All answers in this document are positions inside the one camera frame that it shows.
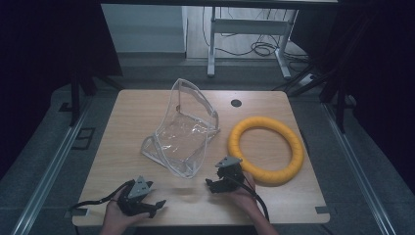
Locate aluminium floor rail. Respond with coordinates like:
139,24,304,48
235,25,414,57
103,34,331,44
320,102,397,235
10,97,94,235

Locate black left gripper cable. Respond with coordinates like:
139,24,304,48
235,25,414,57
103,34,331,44
68,178,136,212

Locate black floor bracket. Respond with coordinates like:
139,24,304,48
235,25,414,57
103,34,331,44
70,126,97,152

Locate grey tape piece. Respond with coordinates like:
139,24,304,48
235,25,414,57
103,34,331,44
64,208,91,219
314,206,338,215

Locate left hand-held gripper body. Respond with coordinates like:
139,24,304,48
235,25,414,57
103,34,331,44
116,175,155,217

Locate clear plastic zipper bag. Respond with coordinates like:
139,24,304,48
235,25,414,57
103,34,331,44
140,77,221,180

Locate person's right hand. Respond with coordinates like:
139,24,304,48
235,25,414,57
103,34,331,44
228,171,262,217

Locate person's left hand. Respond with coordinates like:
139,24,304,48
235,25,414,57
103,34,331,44
102,188,149,231

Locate white metal desk frame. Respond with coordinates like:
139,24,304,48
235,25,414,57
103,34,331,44
207,6,300,80

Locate yellow foam ring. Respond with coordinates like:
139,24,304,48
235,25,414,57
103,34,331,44
226,116,305,188

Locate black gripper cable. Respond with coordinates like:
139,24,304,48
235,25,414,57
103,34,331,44
224,174,271,223
68,178,136,212

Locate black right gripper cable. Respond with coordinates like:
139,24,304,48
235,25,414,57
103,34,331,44
224,174,271,223

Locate white power strip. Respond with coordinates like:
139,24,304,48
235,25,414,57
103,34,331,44
297,72,318,88

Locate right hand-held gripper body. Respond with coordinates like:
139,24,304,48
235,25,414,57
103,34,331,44
214,156,247,194

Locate black floor cables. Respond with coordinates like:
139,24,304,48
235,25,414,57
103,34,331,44
201,6,311,65

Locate black metal stand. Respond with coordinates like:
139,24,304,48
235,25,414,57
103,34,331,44
58,70,125,127
271,62,358,134

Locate dark curtain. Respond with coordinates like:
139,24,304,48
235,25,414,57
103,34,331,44
0,0,123,180
289,0,415,194

